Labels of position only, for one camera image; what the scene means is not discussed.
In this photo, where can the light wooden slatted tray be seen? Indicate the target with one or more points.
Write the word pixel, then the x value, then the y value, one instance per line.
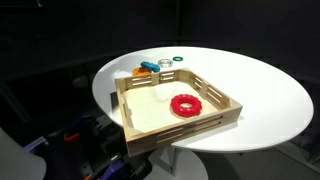
pixel 159 109

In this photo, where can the blue plastic toy piece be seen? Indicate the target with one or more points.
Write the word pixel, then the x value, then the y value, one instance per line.
pixel 150 66

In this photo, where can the grey chair back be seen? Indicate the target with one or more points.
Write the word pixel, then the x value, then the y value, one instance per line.
pixel 18 164

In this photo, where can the white round table pedestal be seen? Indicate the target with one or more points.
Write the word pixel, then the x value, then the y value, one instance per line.
pixel 176 164

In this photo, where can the purple handled clamp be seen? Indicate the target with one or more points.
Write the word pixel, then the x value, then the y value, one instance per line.
pixel 116 171

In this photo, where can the orange handled clamp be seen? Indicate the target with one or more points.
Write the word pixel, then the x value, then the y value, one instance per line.
pixel 70 138

